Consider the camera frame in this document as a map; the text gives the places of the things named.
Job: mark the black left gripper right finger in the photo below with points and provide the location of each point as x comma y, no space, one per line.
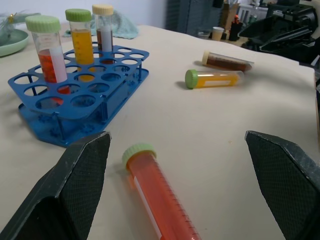
287,180

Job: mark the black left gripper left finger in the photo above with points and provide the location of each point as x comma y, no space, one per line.
70,180

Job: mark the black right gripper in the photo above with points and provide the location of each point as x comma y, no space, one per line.
295,13

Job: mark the brown liquid tube cream cap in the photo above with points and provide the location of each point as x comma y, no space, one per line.
105,37
225,62

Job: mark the yellow liquid tube green cap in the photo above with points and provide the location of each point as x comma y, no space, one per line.
82,45
215,81

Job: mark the red liquid tube green cap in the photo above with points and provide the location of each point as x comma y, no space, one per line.
47,62
160,195

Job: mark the blue tube rack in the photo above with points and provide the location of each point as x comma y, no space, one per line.
110,85

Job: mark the black bottle with orange top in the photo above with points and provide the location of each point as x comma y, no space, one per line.
235,30

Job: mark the brown cardboard box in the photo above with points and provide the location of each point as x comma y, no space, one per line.
228,15

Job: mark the paper cup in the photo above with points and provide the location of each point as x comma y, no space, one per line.
217,33

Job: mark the dark grey stacked crates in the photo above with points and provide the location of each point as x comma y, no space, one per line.
190,15

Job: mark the pale green plate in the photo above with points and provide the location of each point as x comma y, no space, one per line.
12,45

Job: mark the teal knitted cloth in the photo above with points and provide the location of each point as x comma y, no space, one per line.
125,27

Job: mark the pale green feathery decoration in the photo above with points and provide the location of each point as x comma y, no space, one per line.
10,18

